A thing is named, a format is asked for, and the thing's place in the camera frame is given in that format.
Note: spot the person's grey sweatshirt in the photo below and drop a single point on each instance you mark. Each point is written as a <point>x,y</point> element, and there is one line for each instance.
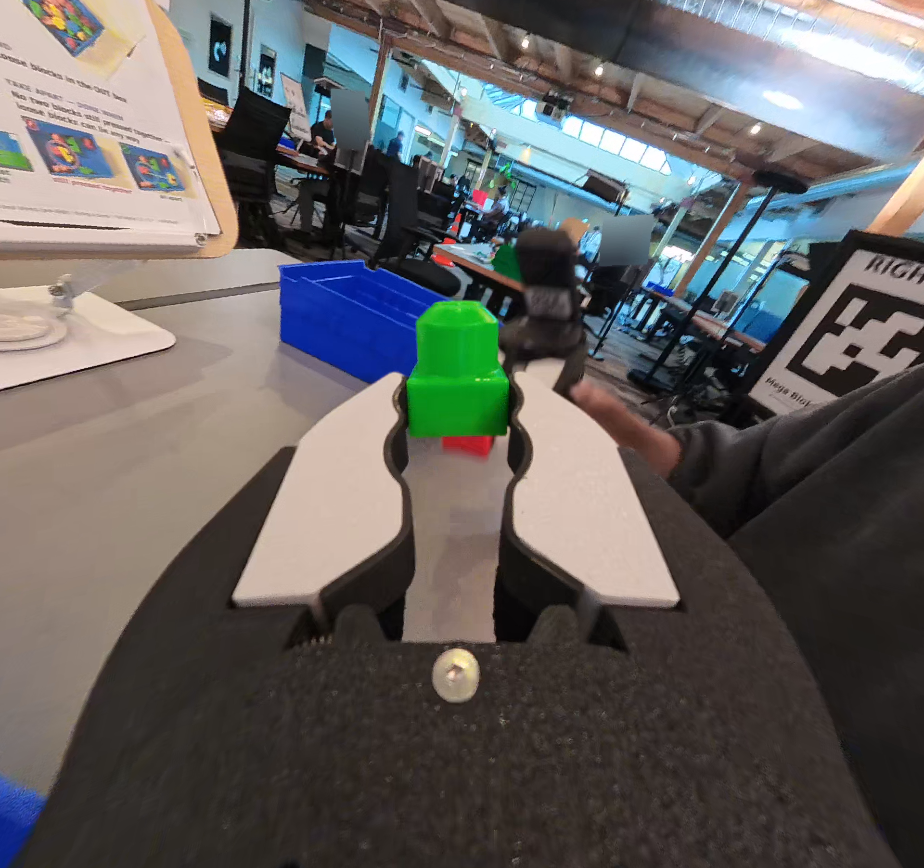
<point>852,630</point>

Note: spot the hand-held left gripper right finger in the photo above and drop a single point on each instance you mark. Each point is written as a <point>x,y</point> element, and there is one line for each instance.
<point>585,507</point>

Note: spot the blue plastic bin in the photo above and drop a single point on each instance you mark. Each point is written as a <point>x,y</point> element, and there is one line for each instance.
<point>14,817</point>
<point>339,326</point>

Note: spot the grey desk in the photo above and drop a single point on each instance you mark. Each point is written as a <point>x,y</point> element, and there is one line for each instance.
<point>144,449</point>

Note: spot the black office chair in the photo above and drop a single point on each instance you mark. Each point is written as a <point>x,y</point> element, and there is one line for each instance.
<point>404,218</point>
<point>252,146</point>

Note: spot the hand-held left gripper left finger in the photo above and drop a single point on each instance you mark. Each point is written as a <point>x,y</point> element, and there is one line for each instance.
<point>325,507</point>

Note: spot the person's right forearm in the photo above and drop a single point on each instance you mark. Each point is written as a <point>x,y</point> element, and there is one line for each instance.
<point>794,449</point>

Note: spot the green stacked bins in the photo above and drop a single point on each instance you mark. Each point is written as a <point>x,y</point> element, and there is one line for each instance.
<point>509,265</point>

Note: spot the green two-stud toy block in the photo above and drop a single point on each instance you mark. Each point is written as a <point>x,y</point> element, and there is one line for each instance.
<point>455,391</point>

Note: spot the wooden edged table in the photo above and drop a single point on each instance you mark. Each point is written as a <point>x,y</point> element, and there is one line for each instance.
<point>469,258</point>

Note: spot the black white marker sign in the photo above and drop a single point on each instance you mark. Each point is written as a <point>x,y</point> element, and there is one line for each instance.
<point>866,326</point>

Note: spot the person's right hand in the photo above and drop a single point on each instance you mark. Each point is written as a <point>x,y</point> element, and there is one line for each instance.
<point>628,427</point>

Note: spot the red toy block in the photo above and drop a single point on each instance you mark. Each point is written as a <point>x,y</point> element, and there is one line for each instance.
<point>469,444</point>

